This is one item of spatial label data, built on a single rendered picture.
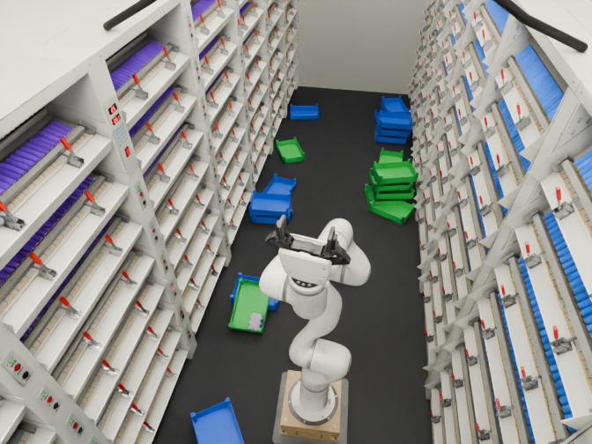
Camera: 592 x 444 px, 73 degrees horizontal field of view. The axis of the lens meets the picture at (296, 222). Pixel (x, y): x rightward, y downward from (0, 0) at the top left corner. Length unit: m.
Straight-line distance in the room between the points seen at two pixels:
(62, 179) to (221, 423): 1.49
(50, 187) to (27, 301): 0.31
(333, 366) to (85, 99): 1.20
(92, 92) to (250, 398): 1.66
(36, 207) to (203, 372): 1.49
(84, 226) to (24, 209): 0.24
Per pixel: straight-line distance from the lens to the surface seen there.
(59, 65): 1.35
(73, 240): 1.40
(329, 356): 1.54
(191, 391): 2.41
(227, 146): 2.71
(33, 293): 1.31
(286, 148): 3.94
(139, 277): 1.75
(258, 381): 2.38
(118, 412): 1.91
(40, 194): 1.28
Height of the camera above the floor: 2.15
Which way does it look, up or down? 43 degrees down
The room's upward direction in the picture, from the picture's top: straight up
